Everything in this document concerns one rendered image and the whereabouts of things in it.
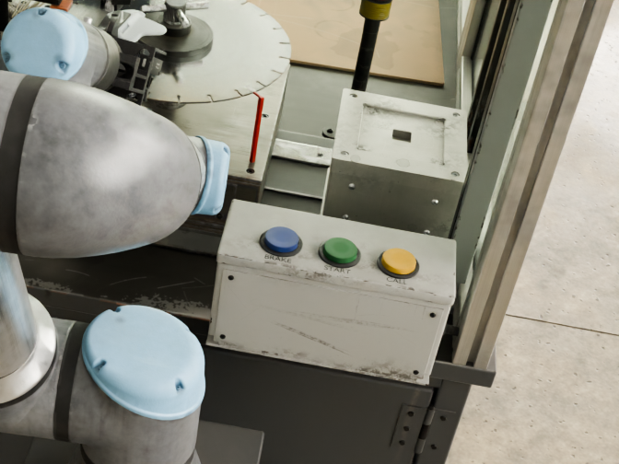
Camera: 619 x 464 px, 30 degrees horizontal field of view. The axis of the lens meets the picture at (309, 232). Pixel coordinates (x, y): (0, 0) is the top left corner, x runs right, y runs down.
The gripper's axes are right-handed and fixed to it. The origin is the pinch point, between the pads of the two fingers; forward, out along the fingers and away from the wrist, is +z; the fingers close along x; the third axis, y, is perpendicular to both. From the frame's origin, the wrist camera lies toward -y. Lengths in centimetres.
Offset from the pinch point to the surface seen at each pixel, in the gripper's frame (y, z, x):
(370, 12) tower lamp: 24.7, 28.5, 18.3
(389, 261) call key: 38.1, -5.0, -13.0
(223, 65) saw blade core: 9.0, 14.0, 4.7
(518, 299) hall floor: 65, 139, -25
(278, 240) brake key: 25.1, -6.4, -14.0
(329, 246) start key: 30.9, -5.2, -13.1
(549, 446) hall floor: 77, 103, -50
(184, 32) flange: 2.3, 15.4, 7.8
